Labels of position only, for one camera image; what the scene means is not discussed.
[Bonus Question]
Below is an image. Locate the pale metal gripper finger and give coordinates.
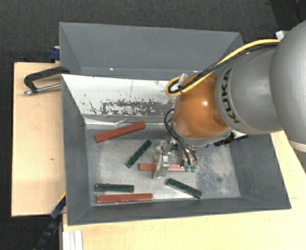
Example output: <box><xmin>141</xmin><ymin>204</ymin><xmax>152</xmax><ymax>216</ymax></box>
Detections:
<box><xmin>151</xmin><ymin>153</ymin><xmax>171</xmax><ymax>180</ymax></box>
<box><xmin>153</xmin><ymin>142</ymin><xmax>165</xmax><ymax>165</ymax></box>

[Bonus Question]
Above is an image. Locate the red-brown flat block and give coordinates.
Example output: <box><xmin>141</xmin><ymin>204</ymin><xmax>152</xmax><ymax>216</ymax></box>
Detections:
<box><xmin>94</xmin><ymin>121</ymin><xmax>146</xmax><ymax>144</ymax></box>
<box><xmin>96</xmin><ymin>193</ymin><xmax>154</xmax><ymax>204</ymax></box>
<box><xmin>138</xmin><ymin>162</ymin><xmax>187</xmax><ymax>172</ymax></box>

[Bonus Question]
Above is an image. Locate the dark green flat block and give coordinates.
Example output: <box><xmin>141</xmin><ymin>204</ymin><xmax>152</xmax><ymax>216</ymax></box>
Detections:
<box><xmin>95</xmin><ymin>183</ymin><xmax>135</xmax><ymax>193</ymax></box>
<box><xmin>165</xmin><ymin>178</ymin><xmax>203</xmax><ymax>199</ymax></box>
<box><xmin>124</xmin><ymin>139</ymin><xmax>153</xmax><ymax>169</ymax></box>

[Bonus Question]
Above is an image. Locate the grey metal bin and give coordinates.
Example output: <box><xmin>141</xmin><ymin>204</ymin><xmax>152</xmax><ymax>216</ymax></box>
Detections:
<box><xmin>58</xmin><ymin>21</ymin><xmax>292</xmax><ymax>226</ymax></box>

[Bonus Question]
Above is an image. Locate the pale wood flat board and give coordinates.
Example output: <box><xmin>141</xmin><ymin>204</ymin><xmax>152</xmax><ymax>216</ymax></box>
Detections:
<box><xmin>11</xmin><ymin>61</ymin><xmax>67</xmax><ymax>217</ymax></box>

